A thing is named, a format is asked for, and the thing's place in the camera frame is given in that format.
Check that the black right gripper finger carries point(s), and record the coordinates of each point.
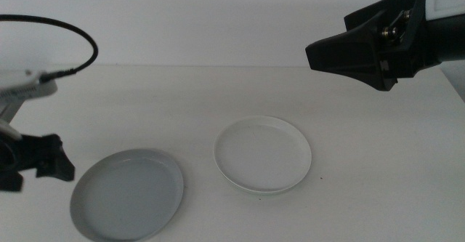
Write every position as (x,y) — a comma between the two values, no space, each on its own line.
(378,6)
(348,53)

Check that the pale green shallow bowl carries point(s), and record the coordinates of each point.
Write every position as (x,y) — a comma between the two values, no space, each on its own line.
(267,194)

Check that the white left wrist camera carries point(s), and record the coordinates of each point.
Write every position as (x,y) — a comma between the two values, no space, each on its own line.
(22,85)

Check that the white shallow bowl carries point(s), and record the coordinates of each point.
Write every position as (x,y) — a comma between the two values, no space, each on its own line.
(263,155)

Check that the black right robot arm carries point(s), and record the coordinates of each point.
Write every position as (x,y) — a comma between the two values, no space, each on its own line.
(450,38)

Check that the grey shallow bowl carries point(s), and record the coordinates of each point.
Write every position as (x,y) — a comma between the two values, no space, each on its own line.
(127,198)

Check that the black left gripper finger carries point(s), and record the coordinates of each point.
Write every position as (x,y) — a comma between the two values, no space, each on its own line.
(10,182)
(54,160)

